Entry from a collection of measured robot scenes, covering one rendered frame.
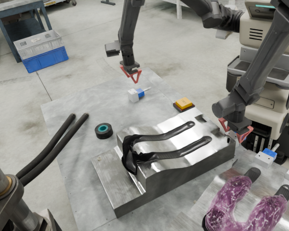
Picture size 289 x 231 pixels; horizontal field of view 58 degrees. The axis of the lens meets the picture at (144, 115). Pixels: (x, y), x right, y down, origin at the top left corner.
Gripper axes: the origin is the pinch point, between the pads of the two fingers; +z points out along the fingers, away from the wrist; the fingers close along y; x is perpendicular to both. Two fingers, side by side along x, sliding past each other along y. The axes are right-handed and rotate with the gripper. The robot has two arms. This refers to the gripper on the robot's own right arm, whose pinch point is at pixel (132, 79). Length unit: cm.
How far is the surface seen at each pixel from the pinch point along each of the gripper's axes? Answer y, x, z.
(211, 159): 60, 0, 7
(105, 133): 19.2, -26.0, 9.2
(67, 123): 1.8, -38.6, 8.4
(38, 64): -261, -27, 85
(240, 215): 83, -9, 4
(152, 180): 59, -24, 2
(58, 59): -262, 1, 87
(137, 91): 0.3, 1.4, 8.6
